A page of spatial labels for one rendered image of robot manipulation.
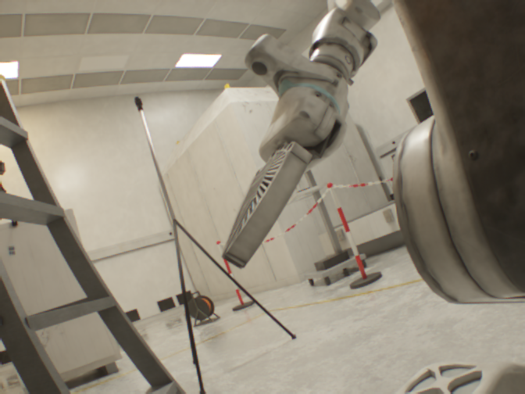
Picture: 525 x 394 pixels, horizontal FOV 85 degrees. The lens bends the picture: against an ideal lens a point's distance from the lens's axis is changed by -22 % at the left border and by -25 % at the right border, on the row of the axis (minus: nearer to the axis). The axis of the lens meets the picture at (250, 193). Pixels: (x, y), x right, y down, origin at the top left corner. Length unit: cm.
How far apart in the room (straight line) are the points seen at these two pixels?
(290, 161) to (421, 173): 13
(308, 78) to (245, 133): 491
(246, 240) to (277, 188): 5
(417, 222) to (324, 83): 21
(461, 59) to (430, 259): 13
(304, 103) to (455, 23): 17
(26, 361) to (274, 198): 57
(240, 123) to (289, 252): 197
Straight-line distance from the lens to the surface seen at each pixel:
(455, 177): 22
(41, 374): 71
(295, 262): 503
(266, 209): 30
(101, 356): 320
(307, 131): 34
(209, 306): 442
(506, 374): 44
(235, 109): 544
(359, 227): 447
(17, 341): 73
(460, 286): 25
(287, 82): 40
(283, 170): 31
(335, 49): 47
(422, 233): 24
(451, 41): 25
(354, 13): 57
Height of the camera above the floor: 59
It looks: 9 degrees up
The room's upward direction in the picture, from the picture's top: 21 degrees counter-clockwise
